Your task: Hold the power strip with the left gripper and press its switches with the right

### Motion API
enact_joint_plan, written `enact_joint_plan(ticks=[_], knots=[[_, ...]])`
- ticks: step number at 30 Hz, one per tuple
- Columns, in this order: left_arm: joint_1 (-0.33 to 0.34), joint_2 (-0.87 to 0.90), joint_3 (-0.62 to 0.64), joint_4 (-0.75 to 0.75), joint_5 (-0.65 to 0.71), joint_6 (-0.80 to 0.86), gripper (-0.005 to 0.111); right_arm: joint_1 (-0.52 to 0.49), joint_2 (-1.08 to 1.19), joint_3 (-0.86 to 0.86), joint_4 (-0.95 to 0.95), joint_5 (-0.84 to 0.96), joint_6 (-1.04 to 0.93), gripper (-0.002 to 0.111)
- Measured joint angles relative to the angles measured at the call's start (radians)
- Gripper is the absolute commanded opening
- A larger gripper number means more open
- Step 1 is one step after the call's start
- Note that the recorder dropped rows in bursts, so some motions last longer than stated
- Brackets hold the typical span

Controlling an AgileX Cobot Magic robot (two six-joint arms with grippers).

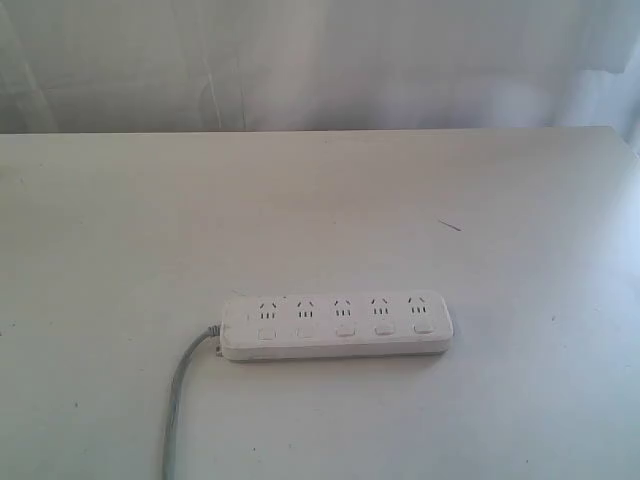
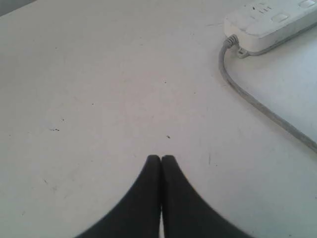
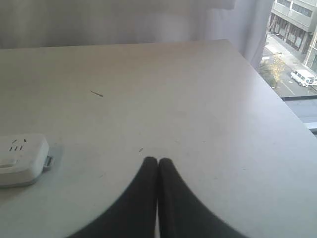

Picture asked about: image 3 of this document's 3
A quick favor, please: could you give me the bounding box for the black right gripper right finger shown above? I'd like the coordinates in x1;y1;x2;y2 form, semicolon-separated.
158;158;244;238

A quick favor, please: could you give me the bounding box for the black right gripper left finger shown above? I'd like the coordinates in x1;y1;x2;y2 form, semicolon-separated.
71;157;158;238

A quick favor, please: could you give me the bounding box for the white five-outlet power strip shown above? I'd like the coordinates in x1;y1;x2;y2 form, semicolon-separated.
0;133;53;188

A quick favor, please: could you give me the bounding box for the white van outside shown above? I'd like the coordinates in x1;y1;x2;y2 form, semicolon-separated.
290;69;317;87

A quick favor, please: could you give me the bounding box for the white sheer curtain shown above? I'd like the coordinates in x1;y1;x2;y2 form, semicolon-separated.
0;0;273;67

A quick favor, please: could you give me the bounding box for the grey building outside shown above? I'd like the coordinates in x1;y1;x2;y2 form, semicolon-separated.
269;0;317;72

